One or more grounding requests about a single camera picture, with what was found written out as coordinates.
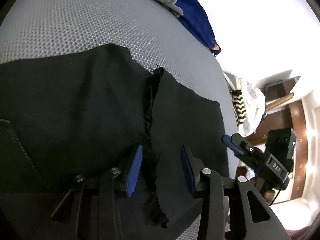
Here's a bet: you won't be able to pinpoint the white floral cloth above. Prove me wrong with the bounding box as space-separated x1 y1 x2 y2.
239 80 266 137

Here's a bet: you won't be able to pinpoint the black pants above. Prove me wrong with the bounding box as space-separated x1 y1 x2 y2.
0 44 230 240

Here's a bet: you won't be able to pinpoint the black white striped knit cloth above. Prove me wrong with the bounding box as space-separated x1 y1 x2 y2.
231 89 248 127

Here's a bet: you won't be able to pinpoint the blue printed blanket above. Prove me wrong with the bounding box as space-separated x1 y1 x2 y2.
125 0 222 57

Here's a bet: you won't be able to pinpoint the grey cloth with white strap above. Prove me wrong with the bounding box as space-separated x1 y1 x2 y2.
223 72 241 91

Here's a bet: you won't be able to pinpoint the grey mesh mattress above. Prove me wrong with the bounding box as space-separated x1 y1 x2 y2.
0 0 238 240

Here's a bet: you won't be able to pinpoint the light wooden rod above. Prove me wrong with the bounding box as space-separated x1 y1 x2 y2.
265 92 295 111

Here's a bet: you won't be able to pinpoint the person's right hand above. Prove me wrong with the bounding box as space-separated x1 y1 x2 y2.
250 176 277 204

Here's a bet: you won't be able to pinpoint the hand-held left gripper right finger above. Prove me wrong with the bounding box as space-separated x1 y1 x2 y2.
180 144 287 240

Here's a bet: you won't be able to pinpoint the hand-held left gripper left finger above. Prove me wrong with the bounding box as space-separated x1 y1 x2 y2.
50 144 143 240

